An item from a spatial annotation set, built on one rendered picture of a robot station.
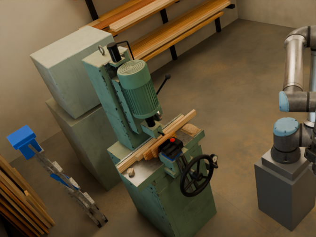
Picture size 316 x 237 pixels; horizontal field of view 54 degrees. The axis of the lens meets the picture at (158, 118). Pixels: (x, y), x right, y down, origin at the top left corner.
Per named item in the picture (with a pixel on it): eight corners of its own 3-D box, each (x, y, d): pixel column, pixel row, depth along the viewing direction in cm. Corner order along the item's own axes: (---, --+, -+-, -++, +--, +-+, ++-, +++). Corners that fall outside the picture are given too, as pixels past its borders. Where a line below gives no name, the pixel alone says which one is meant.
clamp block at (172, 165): (175, 173, 189) (171, 163, 184) (161, 163, 199) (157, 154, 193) (191, 159, 195) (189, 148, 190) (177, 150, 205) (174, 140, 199)
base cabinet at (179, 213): (180, 251, 243) (157, 195, 200) (136, 210, 283) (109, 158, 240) (217, 212, 261) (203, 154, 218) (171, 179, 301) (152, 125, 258)
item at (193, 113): (138, 161, 201) (137, 157, 199) (137, 160, 203) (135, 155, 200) (196, 114, 224) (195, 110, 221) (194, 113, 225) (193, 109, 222)
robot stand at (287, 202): (280, 186, 264) (280, 139, 231) (314, 206, 243) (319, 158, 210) (258, 209, 253) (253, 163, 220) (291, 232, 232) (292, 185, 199)
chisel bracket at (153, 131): (156, 140, 200) (152, 131, 194) (143, 132, 209) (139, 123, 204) (164, 134, 202) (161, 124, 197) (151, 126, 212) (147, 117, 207)
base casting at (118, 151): (157, 195, 200) (153, 186, 195) (110, 157, 240) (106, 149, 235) (203, 153, 218) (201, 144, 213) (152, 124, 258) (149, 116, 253)
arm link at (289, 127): (273, 134, 213) (273, 114, 203) (301, 136, 206) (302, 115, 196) (272, 150, 202) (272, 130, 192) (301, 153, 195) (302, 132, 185)
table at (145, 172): (148, 201, 182) (146, 195, 178) (120, 177, 203) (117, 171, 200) (216, 140, 206) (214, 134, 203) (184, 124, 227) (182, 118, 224)
